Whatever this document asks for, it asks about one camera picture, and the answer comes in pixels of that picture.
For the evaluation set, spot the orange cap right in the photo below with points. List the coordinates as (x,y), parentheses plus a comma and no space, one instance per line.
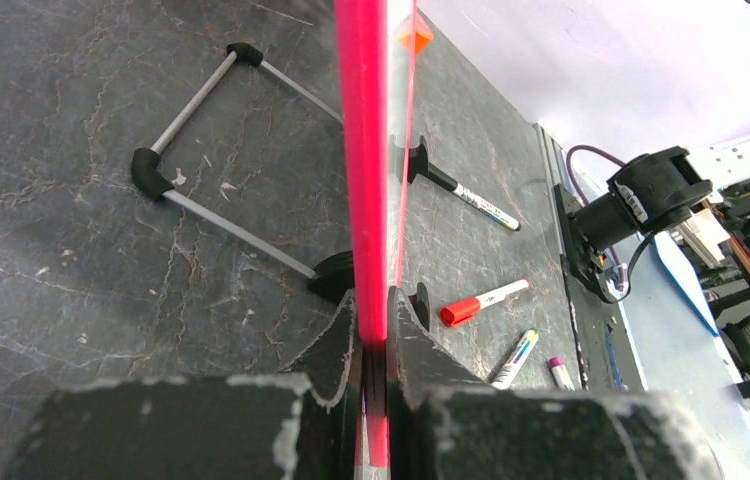
(415,33)

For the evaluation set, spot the green marker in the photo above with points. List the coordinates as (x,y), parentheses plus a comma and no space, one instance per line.
(510,369)

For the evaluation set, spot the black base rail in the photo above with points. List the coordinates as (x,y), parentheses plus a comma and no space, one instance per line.
(592,319)

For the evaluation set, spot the pink framed whiteboard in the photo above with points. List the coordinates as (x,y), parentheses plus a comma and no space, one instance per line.
(377,56)

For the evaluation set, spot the black marker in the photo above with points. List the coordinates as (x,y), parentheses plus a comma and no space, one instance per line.
(447,182)

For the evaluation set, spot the purple marker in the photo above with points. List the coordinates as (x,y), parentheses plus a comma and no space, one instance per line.
(560,374)

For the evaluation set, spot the red marker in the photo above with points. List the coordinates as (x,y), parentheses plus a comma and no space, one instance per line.
(458,313)

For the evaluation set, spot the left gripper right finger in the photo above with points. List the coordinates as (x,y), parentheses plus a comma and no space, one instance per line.
(446,423)

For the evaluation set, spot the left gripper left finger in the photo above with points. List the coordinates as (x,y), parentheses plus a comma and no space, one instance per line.
(299,423)

